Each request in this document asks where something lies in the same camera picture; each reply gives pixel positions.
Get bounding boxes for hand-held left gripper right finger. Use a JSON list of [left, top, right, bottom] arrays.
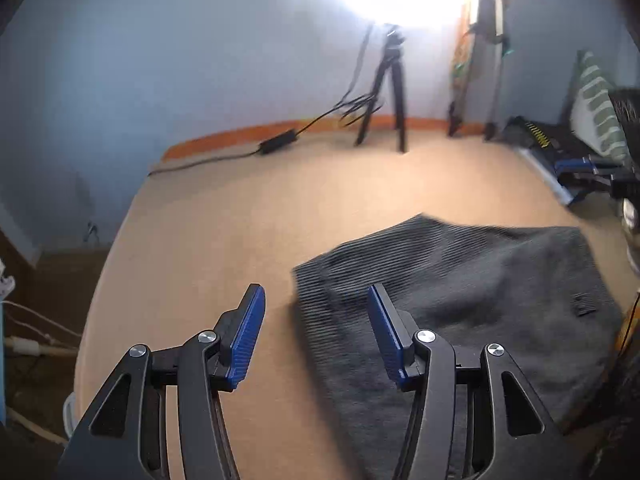
[[367, 282, 587, 480]]

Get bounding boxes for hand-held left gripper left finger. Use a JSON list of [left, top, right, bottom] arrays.
[[55, 283, 267, 480]]

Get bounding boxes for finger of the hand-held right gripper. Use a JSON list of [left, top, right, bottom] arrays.
[[554, 157, 626, 176]]

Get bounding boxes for dark grey pants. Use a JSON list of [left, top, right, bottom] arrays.
[[292, 213, 624, 480]]

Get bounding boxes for black flat case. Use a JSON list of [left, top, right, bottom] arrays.
[[500, 116, 623, 207]]

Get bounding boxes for green white striped cushion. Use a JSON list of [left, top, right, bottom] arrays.
[[569, 50, 632, 163]]

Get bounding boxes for patterned leaning board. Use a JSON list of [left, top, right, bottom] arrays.
[[446, 0, 477, 138]]

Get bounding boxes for black power adapter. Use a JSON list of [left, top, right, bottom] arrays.
[[258, 129, 298, 156]]

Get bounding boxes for black light tripod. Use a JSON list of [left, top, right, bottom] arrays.
[[354, 24, 408, 153]]

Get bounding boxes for white power strip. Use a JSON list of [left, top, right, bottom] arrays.
[[0, 259, 15, 307]]

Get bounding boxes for white cable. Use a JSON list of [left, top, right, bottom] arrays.
[[0, 300, 83, 446]]

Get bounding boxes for black power cable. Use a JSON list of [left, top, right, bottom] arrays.
[[148, 25, 386, 177]]

